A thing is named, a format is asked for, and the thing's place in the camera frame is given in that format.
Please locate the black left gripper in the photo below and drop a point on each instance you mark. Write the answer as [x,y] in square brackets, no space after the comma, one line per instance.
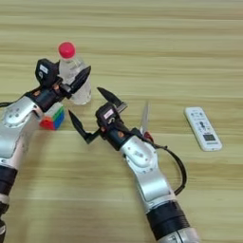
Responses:
[47,96]

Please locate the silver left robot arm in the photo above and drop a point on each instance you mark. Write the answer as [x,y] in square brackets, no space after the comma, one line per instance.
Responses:
[15,133]

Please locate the white remote control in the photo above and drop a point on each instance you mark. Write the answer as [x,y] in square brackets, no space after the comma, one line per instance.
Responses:
[202,126]

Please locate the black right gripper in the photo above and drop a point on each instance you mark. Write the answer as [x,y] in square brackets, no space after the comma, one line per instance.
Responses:
[121,136]

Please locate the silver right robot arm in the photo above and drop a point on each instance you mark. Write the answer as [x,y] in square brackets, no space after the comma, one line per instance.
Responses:
[148,177]

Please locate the clear bottle with red cap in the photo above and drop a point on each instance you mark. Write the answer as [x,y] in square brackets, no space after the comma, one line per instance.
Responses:
[83,95]

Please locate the multicoloured puzzle cube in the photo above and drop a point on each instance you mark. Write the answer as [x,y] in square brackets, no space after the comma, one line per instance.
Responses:
[55,118]

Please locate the right gripper's black labelled box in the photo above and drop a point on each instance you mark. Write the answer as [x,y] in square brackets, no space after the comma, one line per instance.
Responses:
[107,114]

